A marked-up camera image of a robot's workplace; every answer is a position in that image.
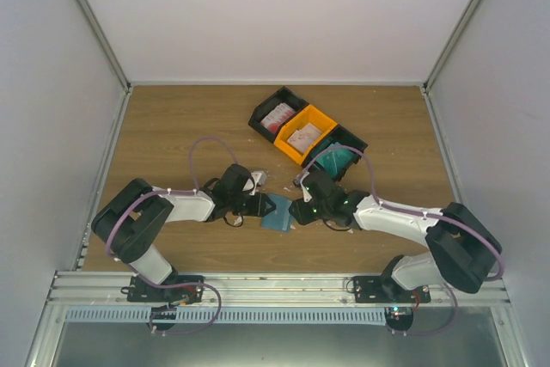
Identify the yellow bin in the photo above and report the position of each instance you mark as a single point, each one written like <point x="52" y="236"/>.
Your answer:
<point x="310" y="114"/>

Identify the right black bin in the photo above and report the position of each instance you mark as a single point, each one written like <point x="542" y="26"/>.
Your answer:
<point x="337" y="134"/>

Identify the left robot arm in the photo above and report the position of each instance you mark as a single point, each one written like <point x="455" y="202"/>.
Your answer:
<point x="131" y="221"/>

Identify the red white cards stack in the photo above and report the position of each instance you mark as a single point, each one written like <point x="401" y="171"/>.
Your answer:
<point x="274" y="119"/>

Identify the aluminium front rail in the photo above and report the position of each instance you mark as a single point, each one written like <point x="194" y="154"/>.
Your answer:
<point x="245" y="290"/>

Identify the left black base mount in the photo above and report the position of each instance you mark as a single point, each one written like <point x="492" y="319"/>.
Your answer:
<point x="140" y="292"/>

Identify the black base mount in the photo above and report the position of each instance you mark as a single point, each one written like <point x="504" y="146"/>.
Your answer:
<point x="140" y="292"/>
<point x="371" y="289"/>

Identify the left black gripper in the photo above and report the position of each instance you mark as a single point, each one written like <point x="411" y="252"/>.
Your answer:
<point x="260" y="205"/>

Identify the black bin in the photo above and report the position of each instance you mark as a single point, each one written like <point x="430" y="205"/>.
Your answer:
<point x="283" y="95"/>
<point x="337" y="134"/>

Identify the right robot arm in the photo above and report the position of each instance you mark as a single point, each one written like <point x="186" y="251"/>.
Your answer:
<point x="460" y="251"/>

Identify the grey slotted cable duct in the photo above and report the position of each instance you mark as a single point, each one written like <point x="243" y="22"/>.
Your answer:
<point x="355" y="316"/>

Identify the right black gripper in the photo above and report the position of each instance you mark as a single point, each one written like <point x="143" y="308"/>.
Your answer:
<point x="302" y="217"/>

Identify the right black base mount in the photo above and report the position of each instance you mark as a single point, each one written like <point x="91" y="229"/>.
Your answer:
<point x="371" y="289"/>

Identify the blue card holder wallet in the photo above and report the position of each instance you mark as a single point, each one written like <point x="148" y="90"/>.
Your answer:
<point x="280" y="219"/>

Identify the white red cards pile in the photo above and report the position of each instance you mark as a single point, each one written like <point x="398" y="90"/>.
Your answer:
<point x="302" y="139"/>

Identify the teal cards stack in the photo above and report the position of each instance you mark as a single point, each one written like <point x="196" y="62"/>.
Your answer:
<point x="335" y="163"/>

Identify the left black bin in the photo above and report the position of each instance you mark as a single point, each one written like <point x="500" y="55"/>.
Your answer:
<point x="283" y="95"/>

